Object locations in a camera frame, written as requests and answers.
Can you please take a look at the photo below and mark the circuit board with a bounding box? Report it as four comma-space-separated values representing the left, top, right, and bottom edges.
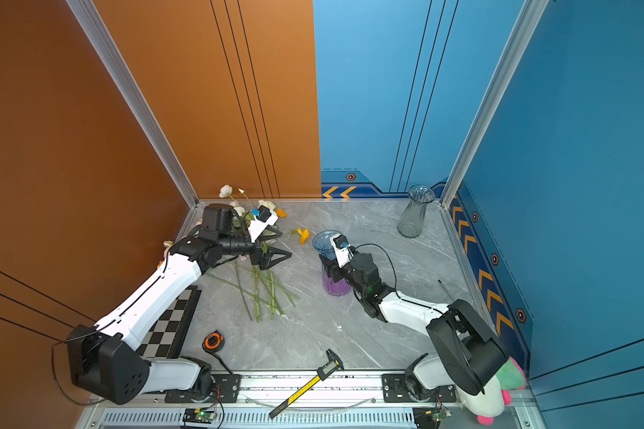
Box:
182, 408, 219, 428
413, 408, 452, 429

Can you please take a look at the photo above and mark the orange poppy flower stem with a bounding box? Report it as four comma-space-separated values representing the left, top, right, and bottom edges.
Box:
275, 207, 311, 245

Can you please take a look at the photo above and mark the purple blue glass vase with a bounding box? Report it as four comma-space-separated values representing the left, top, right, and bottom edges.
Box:
312, 230, 352, 296

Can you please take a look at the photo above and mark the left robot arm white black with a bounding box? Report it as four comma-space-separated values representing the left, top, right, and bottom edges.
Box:
64, 204, 291, 405

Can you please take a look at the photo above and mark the checkerboard calibration plate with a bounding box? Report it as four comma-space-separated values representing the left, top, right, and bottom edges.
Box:
136, 285, 201, 359

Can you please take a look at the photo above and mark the plush toy white green pink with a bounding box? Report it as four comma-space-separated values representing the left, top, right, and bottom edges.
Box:
455, 357, 527, 425

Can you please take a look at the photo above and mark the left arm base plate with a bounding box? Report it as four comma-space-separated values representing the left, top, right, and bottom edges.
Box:
165, 374, 243, 405

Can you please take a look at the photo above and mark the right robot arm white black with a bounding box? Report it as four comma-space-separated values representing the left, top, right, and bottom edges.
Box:
319, 252, 510, 401

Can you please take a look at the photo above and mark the green handled screwdriver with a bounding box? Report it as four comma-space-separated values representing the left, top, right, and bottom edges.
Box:
438, 279, 455, 302

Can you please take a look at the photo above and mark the pink rose bundle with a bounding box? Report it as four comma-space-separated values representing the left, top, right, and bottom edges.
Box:
205, 257, 301, 323

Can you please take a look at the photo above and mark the pink peony spray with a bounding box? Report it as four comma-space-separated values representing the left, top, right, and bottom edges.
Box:
157, 241, 175, 268

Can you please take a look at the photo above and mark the white rose long stem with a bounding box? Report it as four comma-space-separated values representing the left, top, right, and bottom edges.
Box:
257, 199, 286, 317

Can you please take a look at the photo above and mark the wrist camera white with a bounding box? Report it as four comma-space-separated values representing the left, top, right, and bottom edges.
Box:
330, 233, 352, 268
248, 206, 279, 243

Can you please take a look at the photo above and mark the clear grey glass vase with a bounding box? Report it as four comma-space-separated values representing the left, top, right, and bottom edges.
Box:
397, 185, 436, 239

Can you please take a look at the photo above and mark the left circuit board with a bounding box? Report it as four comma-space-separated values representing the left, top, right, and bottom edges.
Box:
182, 408, 219, 428

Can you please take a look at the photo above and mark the small white blossom spray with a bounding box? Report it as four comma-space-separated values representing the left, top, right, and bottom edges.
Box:
218, 184, 255, 217

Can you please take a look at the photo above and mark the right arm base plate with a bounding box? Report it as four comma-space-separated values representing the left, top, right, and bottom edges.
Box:
381, 373, 457, 404

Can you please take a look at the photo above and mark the orange black tape measure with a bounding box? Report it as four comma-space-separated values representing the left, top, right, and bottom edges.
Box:
202, 331, 225, 353

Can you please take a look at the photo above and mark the right circuit board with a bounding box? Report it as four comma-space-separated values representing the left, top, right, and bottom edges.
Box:
413, 408, 452, 429

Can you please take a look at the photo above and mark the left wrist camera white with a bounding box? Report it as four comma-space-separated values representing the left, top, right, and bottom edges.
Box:
248, 206, 279, 243

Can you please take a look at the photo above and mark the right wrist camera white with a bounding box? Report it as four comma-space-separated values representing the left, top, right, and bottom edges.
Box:
330, 233, 352, 268

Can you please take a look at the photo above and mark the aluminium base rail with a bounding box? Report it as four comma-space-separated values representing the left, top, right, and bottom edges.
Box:
77, 370, 480, 428

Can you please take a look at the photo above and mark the yellow black caliper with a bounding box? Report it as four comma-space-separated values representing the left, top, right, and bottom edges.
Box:
268, 349, 345, 419

